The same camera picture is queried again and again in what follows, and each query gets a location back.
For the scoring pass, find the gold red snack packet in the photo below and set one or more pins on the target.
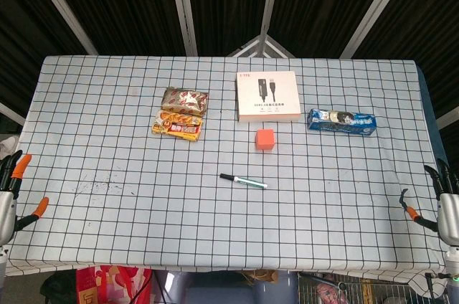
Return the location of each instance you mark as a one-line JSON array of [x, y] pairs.
[[184, 101]]

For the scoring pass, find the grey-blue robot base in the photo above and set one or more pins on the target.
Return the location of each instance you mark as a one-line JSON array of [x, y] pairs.
[[215, 293]]

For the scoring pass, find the short white frame bar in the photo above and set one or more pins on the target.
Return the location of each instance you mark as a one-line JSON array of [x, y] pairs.
[[448, 115], [10, 114]]

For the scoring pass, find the small black curved scrap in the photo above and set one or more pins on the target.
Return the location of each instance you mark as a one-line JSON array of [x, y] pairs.
[[403, 198]]

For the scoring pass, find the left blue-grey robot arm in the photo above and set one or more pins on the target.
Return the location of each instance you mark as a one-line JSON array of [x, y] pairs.
[[3, 261]]

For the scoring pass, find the white triangular frame brace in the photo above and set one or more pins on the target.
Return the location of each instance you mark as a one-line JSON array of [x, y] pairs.
[[245, 49]]

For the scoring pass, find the black bag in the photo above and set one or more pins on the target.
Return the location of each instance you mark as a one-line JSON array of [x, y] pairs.
[[59, 288]]

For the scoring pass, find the red shopping bag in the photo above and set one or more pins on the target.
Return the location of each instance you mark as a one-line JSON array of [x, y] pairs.
[[111, 284]]

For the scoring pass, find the black marker cap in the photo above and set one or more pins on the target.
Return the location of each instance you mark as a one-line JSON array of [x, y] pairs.
[[226, 177]]

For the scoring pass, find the yellow red snack packet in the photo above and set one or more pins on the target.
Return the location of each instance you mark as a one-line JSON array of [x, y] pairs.
[[177, 126]]

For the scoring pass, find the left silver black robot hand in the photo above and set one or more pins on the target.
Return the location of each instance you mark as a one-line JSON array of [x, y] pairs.
[[7, 211]]

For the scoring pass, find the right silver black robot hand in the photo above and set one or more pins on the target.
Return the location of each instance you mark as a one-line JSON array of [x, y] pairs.
[[450, 214]]

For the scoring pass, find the light wooden piece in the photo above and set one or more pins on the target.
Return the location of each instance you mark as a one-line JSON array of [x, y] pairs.
[[260, 276]]

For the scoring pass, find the white shoe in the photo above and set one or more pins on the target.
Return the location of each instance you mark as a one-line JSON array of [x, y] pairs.
[[8, 146]]

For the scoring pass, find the white checkered tablecloth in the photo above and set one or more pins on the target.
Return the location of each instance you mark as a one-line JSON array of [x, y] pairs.
[[107, 146]]

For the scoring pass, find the orange cube block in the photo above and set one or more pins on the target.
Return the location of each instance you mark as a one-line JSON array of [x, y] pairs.
[[265, 139]]

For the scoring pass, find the blue cookie box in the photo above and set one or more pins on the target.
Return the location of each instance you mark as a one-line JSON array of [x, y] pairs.
[[340, 123]]

